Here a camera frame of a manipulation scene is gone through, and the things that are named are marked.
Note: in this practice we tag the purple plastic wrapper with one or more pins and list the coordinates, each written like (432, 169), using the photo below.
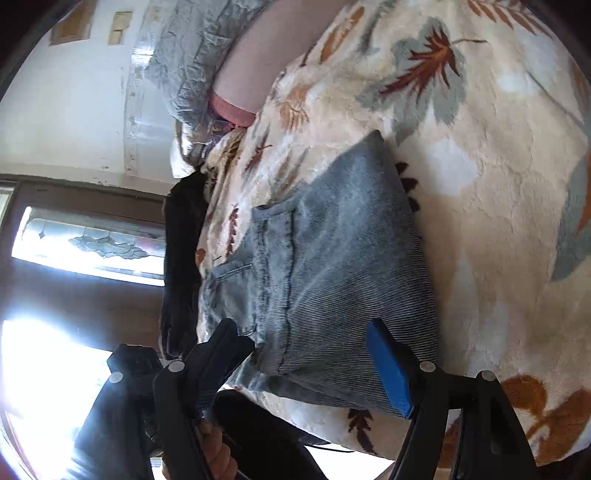
(217, 129)

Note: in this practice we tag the leaf-printed blanket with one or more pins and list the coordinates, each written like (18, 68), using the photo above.
(485, 184)

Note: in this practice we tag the blue denim pants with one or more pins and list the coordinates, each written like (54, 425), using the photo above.
(323, 277)

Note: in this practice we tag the person's left hand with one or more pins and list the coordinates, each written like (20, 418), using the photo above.
(216, 445)

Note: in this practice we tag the cream cloth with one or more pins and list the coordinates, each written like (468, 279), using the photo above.
(187, 152)

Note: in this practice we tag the stained glass window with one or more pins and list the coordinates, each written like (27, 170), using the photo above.
(92, 244)

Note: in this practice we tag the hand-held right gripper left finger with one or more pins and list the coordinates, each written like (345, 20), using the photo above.
(221, 350)

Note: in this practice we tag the person's left forearm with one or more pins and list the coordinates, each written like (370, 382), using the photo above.
(268, 438)

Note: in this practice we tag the black pants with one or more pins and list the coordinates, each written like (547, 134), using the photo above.
(182, 258)

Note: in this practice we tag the grey quilted pillow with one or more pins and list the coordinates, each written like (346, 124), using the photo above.
(198, 50)

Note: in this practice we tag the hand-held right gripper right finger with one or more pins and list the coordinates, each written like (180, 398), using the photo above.
(392, 369)

